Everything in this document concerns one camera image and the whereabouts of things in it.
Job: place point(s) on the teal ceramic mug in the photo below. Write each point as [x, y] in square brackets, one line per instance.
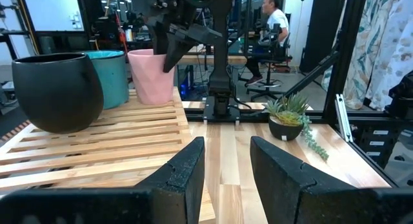
[113, 78]

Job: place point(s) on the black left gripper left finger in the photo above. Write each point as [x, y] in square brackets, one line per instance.
[129, 208]

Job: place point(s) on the wooden workbench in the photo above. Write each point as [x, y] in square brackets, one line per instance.
[197, 59]

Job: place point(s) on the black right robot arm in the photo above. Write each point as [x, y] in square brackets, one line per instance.
[219, 56]

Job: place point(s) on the pink faceted mug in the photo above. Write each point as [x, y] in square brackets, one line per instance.
[148, 78]

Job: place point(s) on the black office chair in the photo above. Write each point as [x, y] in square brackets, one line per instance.
[269, 85]

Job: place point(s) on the person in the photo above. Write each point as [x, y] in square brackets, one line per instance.
[277, 20]

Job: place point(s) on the black metal table frame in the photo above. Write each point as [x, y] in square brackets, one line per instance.
[342, 40]

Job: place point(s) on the green succulent plant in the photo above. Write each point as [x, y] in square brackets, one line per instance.
[287, 116]

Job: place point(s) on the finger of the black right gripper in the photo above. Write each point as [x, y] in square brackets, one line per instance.
[174, 53]
[160, 40]

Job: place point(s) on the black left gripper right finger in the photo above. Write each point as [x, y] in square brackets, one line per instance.
[322, 208]

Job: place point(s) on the floral printed curtain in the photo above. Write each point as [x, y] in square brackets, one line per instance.
[380, 40]

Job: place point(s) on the black round plant pot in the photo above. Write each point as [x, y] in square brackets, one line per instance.
[284, 132]

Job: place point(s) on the wooden slatted rack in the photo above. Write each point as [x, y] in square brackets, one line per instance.
[96, 149]

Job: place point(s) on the white board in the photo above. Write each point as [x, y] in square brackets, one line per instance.
[51, 11]

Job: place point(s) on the all-black round mug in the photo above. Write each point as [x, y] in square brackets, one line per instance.
[58, 95]

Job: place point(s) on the silver aluminium bracket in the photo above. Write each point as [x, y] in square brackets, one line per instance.
[343, 120]

